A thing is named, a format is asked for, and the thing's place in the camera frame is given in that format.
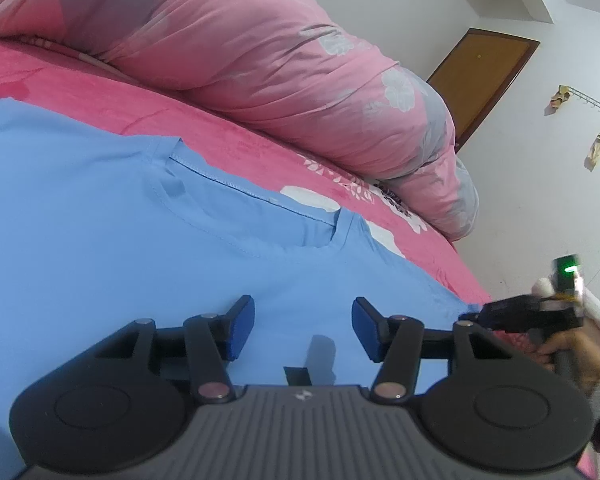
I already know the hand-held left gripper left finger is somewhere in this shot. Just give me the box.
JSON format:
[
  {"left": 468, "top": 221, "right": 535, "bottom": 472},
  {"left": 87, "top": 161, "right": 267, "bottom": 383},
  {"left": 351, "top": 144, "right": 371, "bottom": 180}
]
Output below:
[{"left": 95, "top": 295, "right": 257, "bottom": 406}]

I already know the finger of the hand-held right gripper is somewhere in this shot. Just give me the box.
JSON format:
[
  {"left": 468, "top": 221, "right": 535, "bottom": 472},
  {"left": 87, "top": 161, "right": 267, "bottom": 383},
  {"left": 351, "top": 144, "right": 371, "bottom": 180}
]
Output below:
[{"left": 457, "top": 307, "right": 489, "bottom": 329}]

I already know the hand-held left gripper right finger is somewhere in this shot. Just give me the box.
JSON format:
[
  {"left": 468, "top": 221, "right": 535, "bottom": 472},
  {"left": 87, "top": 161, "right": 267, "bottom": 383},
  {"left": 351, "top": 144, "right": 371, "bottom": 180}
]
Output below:
[{"left": 351, "top": 296, "right": 517, "bottom": 406}]

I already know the blue shirt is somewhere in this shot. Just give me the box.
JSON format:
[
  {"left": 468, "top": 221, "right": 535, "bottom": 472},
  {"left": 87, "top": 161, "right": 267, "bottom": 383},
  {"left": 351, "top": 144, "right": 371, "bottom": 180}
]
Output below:
[{"left": 0, "top": 97, "right": 486, "bottom": 480}]

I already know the person's right hand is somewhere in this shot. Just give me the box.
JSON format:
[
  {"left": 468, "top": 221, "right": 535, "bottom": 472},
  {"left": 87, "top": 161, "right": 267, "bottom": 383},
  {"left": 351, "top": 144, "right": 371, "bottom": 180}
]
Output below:
[{"left": 526, "top": 334, "right": 600, "bottom": 392}]

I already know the pink floral blanket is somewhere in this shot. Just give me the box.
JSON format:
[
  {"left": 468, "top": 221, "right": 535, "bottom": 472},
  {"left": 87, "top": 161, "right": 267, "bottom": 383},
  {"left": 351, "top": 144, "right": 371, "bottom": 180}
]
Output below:
[{"left": 0, "top": 37, "right": 600, "bottom": 480}]

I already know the brown wooden door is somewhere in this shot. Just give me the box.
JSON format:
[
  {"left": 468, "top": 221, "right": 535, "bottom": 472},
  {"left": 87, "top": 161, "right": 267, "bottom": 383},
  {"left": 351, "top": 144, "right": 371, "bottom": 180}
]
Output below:
[{"left": 426, "top": 28, "right": 541, "bottom": 154}]

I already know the pink and grey quilt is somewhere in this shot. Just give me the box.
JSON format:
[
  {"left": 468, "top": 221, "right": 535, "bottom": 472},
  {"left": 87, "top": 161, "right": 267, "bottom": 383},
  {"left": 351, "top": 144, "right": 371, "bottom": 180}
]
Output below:
[{"left": 0, "top": 0, "right": 481, "bottom": 242}]

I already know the metal wall hook rack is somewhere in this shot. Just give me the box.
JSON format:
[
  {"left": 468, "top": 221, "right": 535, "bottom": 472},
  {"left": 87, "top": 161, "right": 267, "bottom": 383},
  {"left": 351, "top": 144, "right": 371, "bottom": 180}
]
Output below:
[{"left": 560, "top": 85, "right": 600, "bottom": 119}]

